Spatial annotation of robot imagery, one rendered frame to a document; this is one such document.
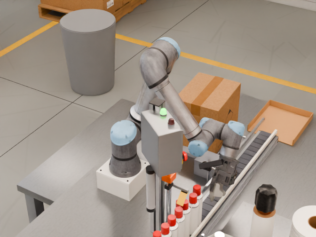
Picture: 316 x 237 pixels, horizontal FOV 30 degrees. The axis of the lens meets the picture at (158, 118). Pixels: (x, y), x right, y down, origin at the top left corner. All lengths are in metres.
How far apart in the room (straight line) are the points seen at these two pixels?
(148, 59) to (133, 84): 2.82
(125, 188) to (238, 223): 0.53
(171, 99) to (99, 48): 2.48
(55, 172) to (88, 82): 2.13
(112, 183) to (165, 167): 0.64
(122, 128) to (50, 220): 0.52
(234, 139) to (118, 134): 0.51
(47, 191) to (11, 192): 1.33
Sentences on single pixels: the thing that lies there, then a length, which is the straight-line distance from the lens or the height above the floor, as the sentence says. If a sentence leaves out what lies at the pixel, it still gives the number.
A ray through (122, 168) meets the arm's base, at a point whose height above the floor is 0.98.
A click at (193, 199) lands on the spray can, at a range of 2.40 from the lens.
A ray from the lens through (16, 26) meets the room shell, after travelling 6.41.
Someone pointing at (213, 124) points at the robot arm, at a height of 1.23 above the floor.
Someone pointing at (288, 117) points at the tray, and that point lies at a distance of 3.36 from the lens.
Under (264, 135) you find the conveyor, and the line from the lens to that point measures 3.12.
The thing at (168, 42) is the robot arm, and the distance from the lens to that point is 2.49.
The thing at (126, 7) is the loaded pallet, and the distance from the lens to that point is 6.46.
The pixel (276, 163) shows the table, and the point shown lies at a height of 0.83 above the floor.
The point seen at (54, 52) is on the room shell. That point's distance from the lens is 5.80.
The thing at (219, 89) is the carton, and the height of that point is 1.12.
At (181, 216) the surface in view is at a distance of 2.35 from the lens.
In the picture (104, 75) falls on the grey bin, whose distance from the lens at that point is 4.99.
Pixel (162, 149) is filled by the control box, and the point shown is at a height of 1.41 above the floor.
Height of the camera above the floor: 2.69
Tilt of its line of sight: 34 degrees down
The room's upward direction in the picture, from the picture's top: straight up
